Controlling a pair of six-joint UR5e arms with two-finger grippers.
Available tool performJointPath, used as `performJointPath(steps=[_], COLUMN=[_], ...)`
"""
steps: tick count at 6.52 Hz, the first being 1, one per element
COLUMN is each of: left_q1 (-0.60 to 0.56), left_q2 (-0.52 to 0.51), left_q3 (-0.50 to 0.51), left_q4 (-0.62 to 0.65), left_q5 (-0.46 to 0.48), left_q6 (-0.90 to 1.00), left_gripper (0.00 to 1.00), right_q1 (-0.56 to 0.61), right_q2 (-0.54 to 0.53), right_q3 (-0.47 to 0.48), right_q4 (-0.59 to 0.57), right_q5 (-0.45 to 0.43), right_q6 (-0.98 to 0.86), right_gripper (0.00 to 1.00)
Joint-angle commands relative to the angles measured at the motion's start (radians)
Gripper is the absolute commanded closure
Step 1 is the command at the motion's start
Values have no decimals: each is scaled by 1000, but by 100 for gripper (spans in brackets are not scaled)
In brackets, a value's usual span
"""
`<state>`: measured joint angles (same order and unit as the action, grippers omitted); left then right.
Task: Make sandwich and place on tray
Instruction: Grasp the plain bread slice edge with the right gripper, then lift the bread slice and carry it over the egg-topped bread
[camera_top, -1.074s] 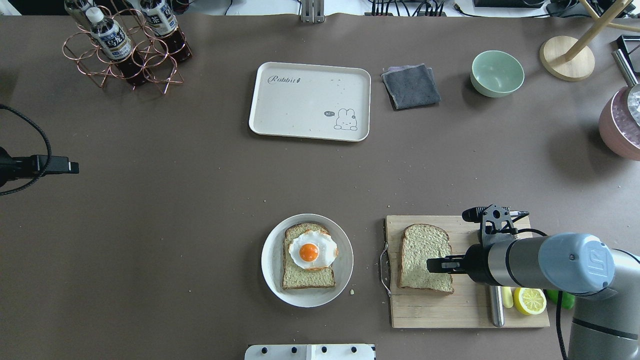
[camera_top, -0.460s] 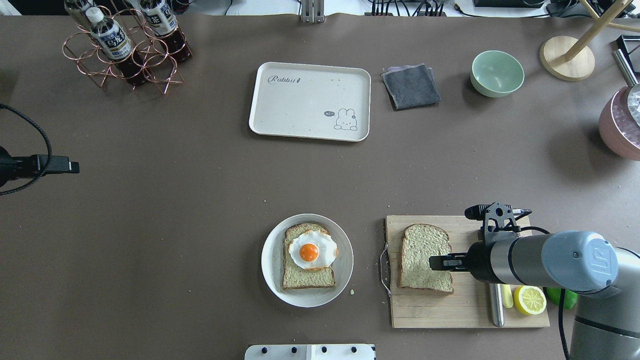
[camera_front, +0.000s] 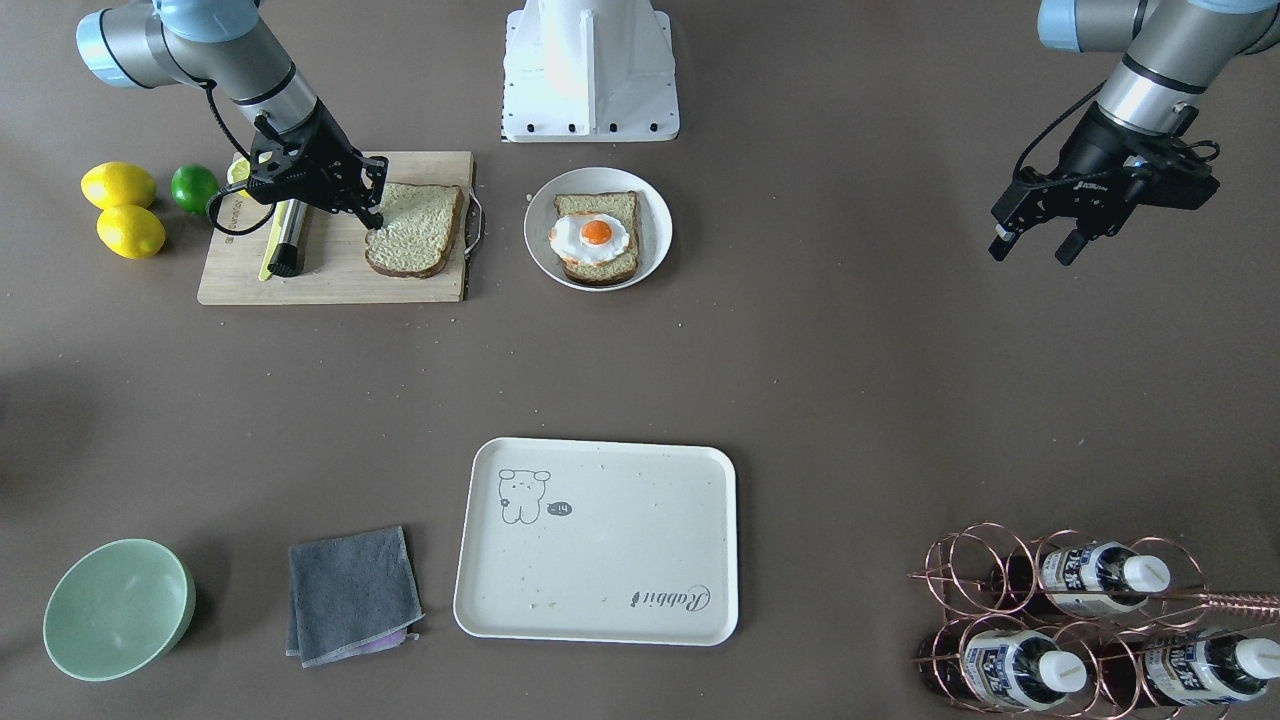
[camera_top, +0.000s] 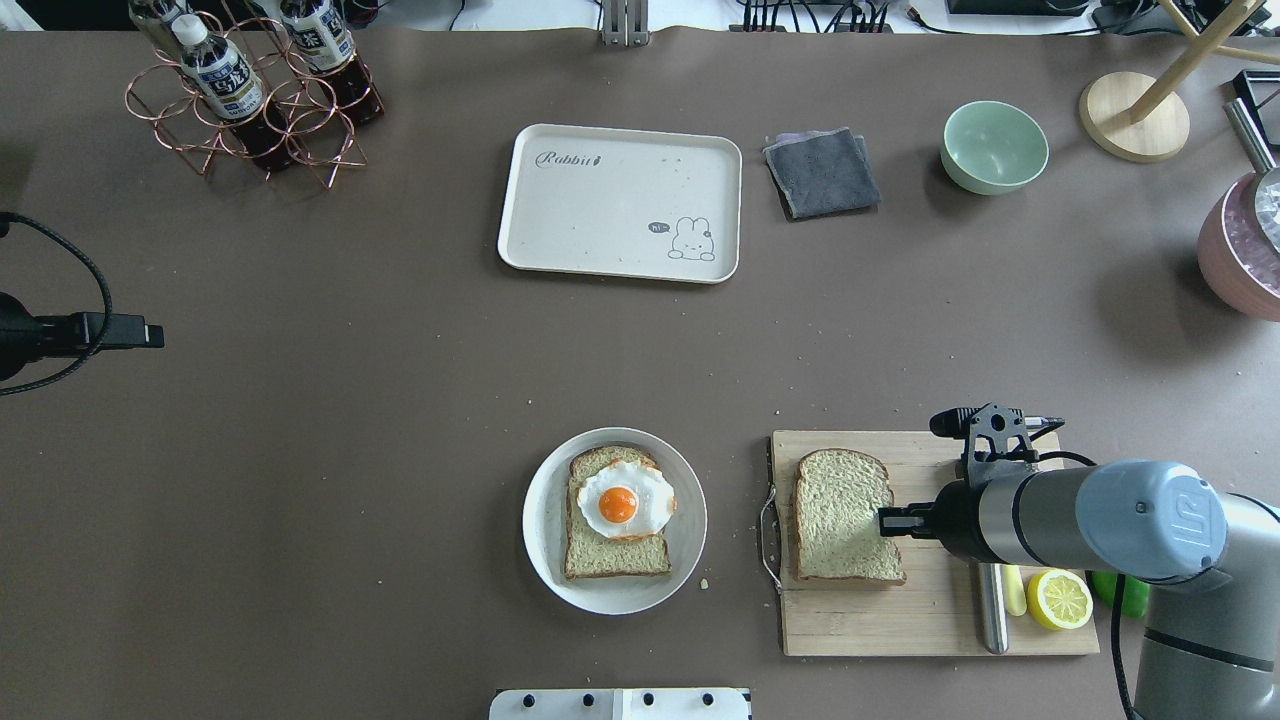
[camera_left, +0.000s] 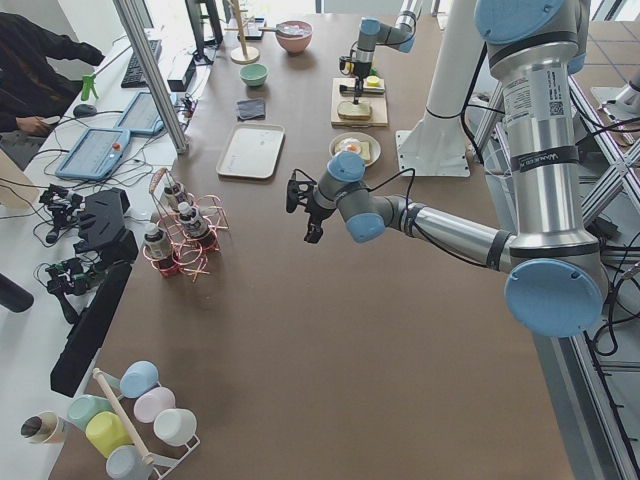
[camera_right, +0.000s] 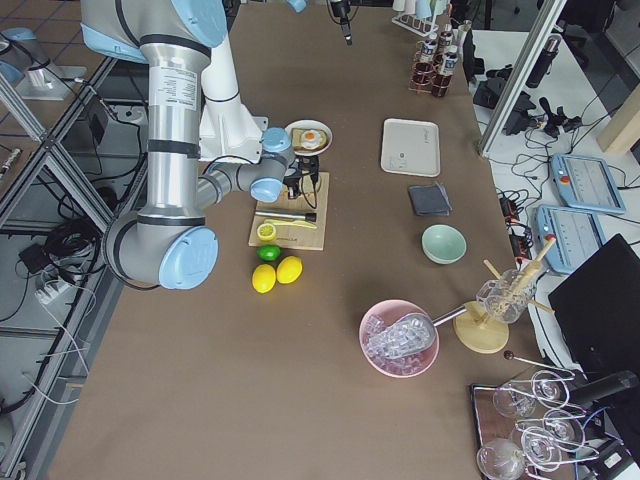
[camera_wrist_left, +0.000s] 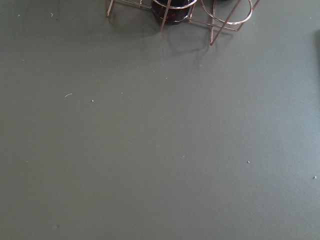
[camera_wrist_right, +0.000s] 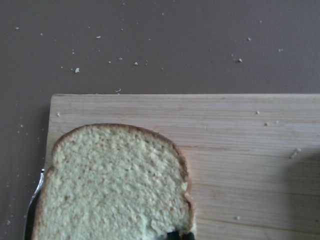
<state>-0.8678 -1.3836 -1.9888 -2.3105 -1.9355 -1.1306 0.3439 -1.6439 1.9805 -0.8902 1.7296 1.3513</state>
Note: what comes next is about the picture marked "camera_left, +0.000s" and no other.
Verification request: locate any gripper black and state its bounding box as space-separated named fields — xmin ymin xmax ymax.
xmin=352 ymin=60 xmax=372 ymax=104
xmin=304 ymin=192 xmax=334 ymax=244

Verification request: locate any fried egg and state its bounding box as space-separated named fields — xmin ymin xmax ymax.
xmin=335 ymin=138 xmax=362 ymax=154

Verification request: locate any white round plate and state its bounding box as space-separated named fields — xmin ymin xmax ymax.
xmin=329 ymin=131 xmax=381 ymax=167

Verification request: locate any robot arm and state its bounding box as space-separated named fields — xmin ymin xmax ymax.
xmin=286 ymin=1 xmax=607 ymax=337
xmin=351 ymin=0 xmax=423 ymax=104

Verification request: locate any cream rabbit tray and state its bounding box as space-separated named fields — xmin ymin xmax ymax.
xmin=216 ymin=122 xmax=285 ymax=180

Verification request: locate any halved lemon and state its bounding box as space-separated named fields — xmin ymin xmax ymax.
xmin=366 ymin=75 xmax=380 ymax=87

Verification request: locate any bamboo cutting board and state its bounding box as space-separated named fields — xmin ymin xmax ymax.
xmin=331 ymin=77 xmax=388 ymax=127

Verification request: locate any pink bowl with ice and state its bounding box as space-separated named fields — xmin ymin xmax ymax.
xmin=275 ymin=20 xmax=313 ymax=54

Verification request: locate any mint green bowl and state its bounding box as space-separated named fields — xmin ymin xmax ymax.
xmin=239 ymin=63 xmax=269 ymax=87

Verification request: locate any grey folded cloth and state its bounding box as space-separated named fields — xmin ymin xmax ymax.
xmin=236 ymin=98 xmax=266 ymax=121

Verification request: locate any wooden cup stand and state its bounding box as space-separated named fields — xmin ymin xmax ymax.
xmin=226 ymin=0 xmax=260 ymax=65

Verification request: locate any lower left drink bottle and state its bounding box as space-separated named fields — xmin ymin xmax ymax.
xmin=178 ymin=201 xmax=208 ymax=239

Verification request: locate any drink bottle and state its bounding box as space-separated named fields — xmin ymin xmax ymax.
xmin=163 ymin=183 xmax=188 ymax=211
xmin=144 ymin=223 xmax=170 ymax=260
xmin=178 ymin=201 xmax=208 ymax=239

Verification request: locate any top drink bottle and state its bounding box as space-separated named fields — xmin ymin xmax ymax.
xmin=163 ymin=183 xmax=188 ymax=211

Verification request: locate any lower right drink bottle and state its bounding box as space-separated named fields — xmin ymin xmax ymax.
xmin=144 ymin=223 xmax=170 ymax=260

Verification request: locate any far teach pendant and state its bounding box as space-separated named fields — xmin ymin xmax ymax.
xmin=114 ymin=91 xmax=164 ymax=136

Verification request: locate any teach pendant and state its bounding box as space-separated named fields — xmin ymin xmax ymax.
xmin=55 ymin=128 xmax=131 ymax=180
xmin=114 ymin=91 xmax=164 ymax=136

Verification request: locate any black keyboard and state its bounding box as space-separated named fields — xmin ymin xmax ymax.
xmin=120 ymin=40 xmax=162 ymax=88

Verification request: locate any near teach pendant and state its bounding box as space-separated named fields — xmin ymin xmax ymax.
xmin=55 ymin=128 xmax=131 ymax=180

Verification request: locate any pink mug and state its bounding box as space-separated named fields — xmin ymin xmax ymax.
xmin=133 ymin=386 xmax=176 ymax=423

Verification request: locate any white mug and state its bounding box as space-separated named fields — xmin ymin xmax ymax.
xmin=153 ymin=408 xmax=197 ymax=446

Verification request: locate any white mug rack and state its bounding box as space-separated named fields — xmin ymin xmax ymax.
xmin=92 ymin=368 xmax=201 ymax=479

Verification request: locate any yellow mug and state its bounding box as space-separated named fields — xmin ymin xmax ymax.
xmin=85 ymin=411 xmax=133 ymax=458

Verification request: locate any green mug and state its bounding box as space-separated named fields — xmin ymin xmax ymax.
xmin=66 ymin=394 xmax=113 ymax=431

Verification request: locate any grey blue mug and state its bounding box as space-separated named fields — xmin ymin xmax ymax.
xmin=106 ymin=445 xmax=153 ymax=480

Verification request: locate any seated person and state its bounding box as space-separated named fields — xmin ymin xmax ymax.
xmin=1 ymin=12 xmax=104 ymax=136

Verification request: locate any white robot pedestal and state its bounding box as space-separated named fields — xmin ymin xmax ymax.
xmin=396 ymin=0 xmax=486 ymax=177

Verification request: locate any copper wire bottle rack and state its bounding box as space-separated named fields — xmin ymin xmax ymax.
xmin=142 ymin=167 xmax=229 ymax=280

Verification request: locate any aluminium frame post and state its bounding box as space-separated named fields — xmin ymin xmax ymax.
xmin=113 ymin=0 xmax=188 ymax=154

